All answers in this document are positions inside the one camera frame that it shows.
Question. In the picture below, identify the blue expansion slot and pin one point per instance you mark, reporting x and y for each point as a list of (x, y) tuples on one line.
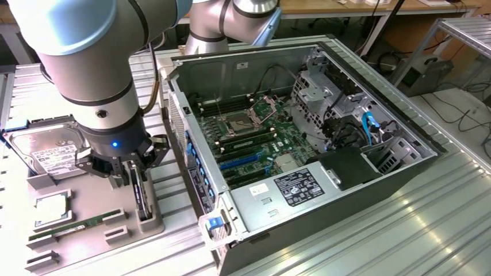
[(239, 161)]

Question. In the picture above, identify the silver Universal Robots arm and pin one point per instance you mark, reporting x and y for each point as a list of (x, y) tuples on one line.
[(81, 57)]

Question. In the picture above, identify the silver chipset heatsink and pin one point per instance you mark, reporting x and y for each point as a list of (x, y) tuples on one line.
[(287, 161)]

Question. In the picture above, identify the wooden desk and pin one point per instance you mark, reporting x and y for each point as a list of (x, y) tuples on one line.
[(345, 7)]

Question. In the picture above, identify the metal socket cover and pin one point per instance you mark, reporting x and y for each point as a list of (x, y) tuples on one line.
[(266, 106)]

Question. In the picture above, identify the black RAM slots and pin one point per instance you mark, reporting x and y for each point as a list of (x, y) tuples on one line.
[(225, 105)]

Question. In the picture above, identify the metal disk bay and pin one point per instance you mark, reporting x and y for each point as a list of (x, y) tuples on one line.
[(313, 103)]

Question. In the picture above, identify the metal frame table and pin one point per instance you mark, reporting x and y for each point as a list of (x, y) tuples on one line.
[(461, 31)]

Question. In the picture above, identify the green RAM stick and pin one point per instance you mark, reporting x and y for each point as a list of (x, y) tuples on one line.
[(73, 225)]

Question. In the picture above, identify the green motherboard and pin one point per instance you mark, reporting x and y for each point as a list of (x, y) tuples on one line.
[(265, 143)]

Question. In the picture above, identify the black box device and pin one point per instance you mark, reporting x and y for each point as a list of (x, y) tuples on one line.
[(423, 76)]

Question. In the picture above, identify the open black PC case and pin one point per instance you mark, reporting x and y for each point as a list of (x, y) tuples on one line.
[(307, 218)]

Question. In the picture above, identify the silver CPU chip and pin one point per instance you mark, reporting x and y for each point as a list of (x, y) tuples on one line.
[(51, 212)]

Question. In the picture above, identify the blue case latch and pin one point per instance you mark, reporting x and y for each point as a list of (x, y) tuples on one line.
[(215, 223)]

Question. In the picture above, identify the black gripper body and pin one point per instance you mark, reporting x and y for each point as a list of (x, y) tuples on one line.
[(115, 143)]

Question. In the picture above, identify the silver hard disk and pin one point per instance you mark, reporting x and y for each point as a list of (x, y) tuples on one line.
[(42, 152)]

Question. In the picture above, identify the CPU socket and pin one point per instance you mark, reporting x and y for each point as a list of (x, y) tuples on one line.
[(239, 124)]

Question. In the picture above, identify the black plastic shroud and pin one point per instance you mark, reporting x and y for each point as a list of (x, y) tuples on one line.
[(345, 168)]

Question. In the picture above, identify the black expansion slot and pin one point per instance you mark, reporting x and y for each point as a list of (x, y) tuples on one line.
[(247, 174)]

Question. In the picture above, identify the black RAM stick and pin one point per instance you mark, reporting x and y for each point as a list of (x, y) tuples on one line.
[(247, 142)]

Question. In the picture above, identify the grey parts rack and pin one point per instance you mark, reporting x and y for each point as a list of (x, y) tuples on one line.
[(93, 241)]

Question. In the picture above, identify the grey power supply unit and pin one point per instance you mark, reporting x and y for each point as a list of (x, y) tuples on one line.
[(269, 201)]

